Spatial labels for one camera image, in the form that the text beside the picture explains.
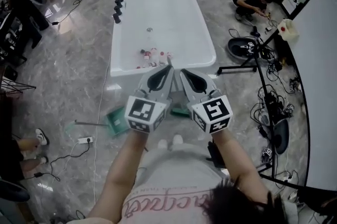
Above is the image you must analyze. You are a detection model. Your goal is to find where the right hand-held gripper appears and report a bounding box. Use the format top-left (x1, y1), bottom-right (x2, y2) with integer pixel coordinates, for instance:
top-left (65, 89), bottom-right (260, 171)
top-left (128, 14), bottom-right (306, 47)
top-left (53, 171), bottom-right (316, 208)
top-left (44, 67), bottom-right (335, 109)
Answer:
top-left (180, 68), bottom-right (234, 135)

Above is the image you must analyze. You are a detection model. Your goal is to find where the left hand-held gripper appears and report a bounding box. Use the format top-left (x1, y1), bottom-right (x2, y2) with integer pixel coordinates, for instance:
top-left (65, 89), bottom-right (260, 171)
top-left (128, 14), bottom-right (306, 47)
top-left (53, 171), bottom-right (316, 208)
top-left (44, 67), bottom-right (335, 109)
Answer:
top-left (124, 65), bottom-right (175, 135)

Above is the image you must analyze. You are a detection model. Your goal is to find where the person's left forearm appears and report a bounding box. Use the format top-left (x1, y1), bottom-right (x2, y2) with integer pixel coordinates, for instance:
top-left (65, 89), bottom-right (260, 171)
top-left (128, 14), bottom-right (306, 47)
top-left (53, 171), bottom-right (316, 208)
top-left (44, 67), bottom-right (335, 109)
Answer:
top-left (87, 128), bottom-right (148, 220)

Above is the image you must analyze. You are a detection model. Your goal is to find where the person's right forearm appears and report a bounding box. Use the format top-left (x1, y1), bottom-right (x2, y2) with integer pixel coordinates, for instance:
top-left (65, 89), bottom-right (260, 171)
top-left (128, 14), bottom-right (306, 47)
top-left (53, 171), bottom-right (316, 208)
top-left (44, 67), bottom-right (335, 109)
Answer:
top-left (212, 130), bottom-right (271, 206)

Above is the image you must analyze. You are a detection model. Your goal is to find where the grey marble floor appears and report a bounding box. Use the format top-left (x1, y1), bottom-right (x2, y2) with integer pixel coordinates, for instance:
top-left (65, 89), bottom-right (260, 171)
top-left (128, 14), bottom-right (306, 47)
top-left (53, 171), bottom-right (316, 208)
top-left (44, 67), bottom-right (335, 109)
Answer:
top-left (0, 0), bottom-right (311, 224)

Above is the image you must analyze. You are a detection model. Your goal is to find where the cluster of small bottles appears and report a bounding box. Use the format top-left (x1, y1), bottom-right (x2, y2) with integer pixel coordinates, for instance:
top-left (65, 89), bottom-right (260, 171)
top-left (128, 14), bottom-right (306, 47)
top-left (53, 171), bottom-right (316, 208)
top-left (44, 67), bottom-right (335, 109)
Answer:
top-left (135, 46), bottom-right (174, 70)

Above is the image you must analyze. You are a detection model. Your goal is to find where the black wheeled stand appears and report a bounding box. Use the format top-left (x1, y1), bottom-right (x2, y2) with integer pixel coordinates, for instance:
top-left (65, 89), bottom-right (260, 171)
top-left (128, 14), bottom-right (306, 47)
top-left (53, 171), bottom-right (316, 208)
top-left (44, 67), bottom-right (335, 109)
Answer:
top-left (216, 43), bottom-right (277, 174)

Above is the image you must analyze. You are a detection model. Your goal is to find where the person's white right shoe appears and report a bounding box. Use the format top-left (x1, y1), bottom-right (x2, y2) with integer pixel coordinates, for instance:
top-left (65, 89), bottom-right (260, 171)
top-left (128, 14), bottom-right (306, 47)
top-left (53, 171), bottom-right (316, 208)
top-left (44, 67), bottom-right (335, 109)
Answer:
top-left (171, 134), bottom-right (184, 147)

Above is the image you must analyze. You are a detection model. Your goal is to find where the black round basin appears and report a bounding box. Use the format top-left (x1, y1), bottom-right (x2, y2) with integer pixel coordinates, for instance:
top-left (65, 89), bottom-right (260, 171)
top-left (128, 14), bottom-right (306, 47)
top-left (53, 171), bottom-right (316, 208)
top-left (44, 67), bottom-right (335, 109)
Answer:
top-left (225, 37), bottom-right (258, 63)

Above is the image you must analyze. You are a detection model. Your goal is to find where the white bathtub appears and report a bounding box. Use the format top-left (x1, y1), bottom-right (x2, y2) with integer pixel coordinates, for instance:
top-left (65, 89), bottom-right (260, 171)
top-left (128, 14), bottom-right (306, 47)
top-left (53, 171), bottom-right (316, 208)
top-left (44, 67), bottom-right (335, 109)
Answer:
top-left (110, 0), bottom-right (217, 78)

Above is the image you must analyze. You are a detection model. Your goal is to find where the person's pale printed shirt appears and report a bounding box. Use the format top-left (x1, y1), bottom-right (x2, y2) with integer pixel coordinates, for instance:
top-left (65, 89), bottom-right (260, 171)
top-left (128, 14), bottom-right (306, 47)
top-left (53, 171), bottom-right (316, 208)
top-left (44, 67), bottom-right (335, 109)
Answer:
top-left (122, 142), bottom-right (264, 224)

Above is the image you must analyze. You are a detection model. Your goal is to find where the white power strip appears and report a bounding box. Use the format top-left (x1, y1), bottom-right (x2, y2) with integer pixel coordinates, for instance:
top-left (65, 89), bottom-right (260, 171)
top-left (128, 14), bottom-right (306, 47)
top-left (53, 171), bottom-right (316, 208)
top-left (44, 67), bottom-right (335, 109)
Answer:
top-left (77, 136), bottom-right (94, 145)

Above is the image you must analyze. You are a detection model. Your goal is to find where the black oval seat shell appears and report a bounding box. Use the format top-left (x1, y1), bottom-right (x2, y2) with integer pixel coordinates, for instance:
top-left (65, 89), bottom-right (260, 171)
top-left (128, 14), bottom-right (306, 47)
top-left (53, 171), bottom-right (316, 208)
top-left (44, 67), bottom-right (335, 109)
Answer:
top-left (272, 118), bottom-right (290, 155)

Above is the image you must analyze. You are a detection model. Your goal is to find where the white box with red button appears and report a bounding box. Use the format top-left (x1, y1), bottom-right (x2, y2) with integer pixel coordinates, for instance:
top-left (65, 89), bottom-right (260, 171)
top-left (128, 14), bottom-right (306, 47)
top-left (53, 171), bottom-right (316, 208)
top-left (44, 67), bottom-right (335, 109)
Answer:
top-left (277, 18), bottom-right (300, 42)

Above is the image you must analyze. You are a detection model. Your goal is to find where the black equipment desk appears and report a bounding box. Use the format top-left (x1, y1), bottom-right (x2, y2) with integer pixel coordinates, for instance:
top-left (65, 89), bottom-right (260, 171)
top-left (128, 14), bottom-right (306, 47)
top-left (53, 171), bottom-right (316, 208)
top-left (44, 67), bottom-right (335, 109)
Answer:
top-left (0, 0), bottom-right (50, 60)

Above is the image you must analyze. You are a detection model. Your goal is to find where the blue chair seat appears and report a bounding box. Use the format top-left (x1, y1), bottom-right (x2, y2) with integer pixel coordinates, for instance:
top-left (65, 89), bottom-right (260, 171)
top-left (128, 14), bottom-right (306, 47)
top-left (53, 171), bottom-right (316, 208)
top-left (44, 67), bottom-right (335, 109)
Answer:
top-left (0, 179), bottom-right (31, 203)

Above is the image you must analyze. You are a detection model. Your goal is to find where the green long-handled dustpan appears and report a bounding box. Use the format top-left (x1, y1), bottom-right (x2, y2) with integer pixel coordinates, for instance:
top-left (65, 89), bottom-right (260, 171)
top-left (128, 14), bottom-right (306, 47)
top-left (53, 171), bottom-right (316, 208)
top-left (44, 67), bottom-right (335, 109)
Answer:
top-left (65, 106), bottom-right (130, 139)

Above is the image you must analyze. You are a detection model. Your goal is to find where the long white cable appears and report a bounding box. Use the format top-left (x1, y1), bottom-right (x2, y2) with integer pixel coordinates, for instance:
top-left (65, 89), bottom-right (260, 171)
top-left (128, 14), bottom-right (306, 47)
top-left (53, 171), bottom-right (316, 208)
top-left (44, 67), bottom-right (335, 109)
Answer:
top-left (92, 53), bottom-right (113, 205)

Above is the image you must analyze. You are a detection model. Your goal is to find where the tangle of black cables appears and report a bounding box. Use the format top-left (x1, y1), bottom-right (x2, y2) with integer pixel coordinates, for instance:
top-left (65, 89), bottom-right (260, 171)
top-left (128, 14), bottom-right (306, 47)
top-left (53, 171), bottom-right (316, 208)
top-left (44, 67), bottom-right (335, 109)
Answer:
top-left (249, 54), bottom-right (303, 145)

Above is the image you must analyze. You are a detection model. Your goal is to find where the black tap handle set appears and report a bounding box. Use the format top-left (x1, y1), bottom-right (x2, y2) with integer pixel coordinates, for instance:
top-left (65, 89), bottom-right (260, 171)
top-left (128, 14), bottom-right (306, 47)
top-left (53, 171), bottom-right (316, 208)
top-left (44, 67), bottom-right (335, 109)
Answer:
top-left (112, 0), bottom-right (125, 24)

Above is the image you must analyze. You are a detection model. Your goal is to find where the black wire frame rack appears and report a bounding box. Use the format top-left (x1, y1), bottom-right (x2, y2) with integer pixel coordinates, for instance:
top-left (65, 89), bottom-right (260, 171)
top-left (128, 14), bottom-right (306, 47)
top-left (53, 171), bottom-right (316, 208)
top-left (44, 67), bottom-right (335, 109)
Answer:
top-left (0, 77), bottom-right (37, 95)

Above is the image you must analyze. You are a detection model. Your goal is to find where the black power adapter with cable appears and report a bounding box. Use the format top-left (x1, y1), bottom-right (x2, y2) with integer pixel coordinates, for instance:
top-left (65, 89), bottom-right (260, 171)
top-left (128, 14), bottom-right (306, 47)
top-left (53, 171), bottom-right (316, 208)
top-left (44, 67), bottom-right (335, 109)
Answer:
top-left (26, 138), bottom-right (92, 183)

